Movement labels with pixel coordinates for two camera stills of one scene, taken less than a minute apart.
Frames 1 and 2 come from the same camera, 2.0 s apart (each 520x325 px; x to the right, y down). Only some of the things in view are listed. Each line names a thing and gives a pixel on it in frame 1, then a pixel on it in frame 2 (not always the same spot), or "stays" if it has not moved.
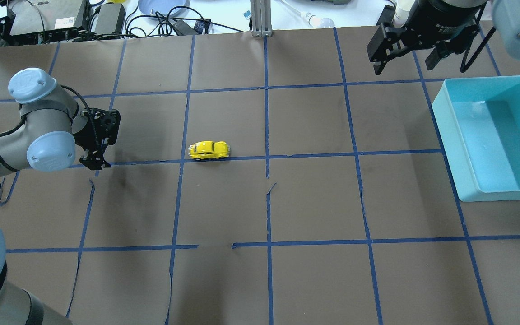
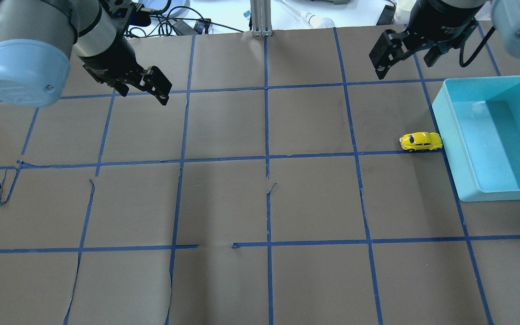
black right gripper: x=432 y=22 stays
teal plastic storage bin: x=494 y=130 stays
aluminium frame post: x=261 y=18 stays
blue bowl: x=163 y=8 stays
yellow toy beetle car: x=209 y=150 to x=420 y=141
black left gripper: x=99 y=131 to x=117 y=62
